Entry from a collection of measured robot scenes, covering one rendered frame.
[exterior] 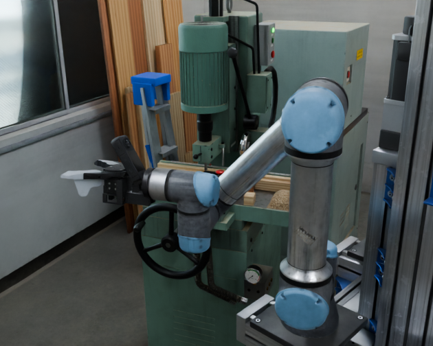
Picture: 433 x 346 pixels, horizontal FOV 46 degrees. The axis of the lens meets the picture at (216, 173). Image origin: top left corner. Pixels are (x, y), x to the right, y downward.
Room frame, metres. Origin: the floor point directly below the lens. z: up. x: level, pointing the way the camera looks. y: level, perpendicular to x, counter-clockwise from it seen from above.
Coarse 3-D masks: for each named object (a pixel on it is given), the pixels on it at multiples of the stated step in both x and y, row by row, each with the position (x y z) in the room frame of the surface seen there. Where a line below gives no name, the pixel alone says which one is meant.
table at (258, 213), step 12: (264, 192) 1.77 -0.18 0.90; (240, 204) 1.67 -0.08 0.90; (264, 204) 1.67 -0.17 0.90; (228, 216) 1.64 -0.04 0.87; (240, 216) 1.66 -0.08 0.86; (252, 216) 1.65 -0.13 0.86; (264, 216) 1.63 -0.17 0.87; (276, 216) 1.62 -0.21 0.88; (288, 216) 1.60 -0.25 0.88; (216, 228) 1.59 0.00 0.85
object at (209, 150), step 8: (216, 136) 1.95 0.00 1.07; (192, 144) 1.85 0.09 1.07; (200, 144) 1.84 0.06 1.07; (208, 144) 1.84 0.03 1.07; (216, 144) 1.90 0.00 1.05; (192, 152) 1.85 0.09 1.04; (208, 152) 1.83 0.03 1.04; (216, 152) 1.90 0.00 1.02; (192, 160) 1.85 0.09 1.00; (200, 160) 1.84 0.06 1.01; (208, 160) 1.83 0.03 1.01
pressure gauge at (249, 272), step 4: (248, 268) 1.59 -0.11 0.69; (252, 268) 1.58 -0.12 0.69; (256, 268) 1.58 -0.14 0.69; (260, 268) 1.60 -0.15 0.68; (248, 272) 1.59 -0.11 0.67; (252, 272) 1.58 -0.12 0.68; (256, 272) 1.58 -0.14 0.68; (260, 272) 1.58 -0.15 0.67; (244, 276) 1.59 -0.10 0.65; (248, 276) 1.59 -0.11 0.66; (256, 276) 1.58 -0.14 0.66; (260, 276) 1.57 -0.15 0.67; (248, 280) 1.59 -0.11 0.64; (252, 280) 1.58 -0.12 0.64; (256, 280) 1.58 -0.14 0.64
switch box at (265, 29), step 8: (264, 24) 2.10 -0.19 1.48; (272, 24) 2.13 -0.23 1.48; (264, 32) 2.09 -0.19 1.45; (256, 40) 2.10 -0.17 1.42; (264, 40) 2.09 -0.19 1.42; (256, 48) 2.10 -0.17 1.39; (264, 48) 2.09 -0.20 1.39; (272, 48) 2.14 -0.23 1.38; (256, 56) 2.10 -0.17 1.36; (264, 56) 2.09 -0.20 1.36; (256, 64) 2.10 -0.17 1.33; (264, 64) 2.09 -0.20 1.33
